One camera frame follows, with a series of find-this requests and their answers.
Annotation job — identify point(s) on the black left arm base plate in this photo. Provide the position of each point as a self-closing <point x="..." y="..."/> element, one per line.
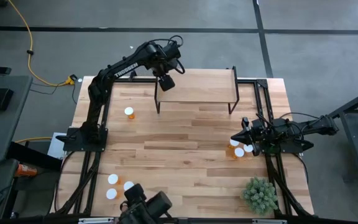
<point x="73" y="141"/>

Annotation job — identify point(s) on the white paper sheet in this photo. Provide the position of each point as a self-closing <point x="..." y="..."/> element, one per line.
<point x="56" y="149"/>

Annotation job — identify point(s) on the black bulky device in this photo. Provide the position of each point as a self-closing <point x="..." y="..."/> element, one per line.
<point x="145" y="203"/>

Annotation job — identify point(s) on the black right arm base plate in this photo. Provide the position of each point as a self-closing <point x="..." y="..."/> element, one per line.
<point x="303" y="145"/>

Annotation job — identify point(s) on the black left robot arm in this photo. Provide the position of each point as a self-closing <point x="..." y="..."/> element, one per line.
<point x="126" y="67"/>

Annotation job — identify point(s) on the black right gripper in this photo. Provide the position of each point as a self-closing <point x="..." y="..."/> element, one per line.
<point x="258" y="135"/>

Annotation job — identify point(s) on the small green artificial plant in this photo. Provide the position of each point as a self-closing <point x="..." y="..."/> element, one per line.
<point x="259" y="196"/>

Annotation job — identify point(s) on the orange and white can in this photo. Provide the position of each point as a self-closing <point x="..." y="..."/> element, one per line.
<point x="25" y="170"/>

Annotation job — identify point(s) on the grey desk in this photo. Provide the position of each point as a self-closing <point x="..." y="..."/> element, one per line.
<point x="2" y="133"/>

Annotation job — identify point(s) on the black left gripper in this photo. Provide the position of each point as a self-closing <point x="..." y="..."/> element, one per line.
<point x="169" y="59"/>

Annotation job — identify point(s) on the orange pill bottle white cap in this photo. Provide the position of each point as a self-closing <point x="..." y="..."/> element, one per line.
<point x="111" y="193"/>
<point x="248" y="148"/>
<point x="239" y="152"/>
<point x="113" y="179"/>
<point x="129" y="111"/>
<point x="128" y="185"/>
<point x="234" y="143"/>

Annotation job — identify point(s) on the wooden shelf black metal frame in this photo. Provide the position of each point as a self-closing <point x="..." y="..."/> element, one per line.
<point x="204" y="87"/>

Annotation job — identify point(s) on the silver metal bracket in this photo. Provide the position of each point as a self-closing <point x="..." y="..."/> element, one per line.
<point x="95" y="221"/>
<point x="269" y="221"/>

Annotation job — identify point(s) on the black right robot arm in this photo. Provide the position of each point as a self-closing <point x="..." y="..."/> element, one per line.
<point x="319" y="124"/>

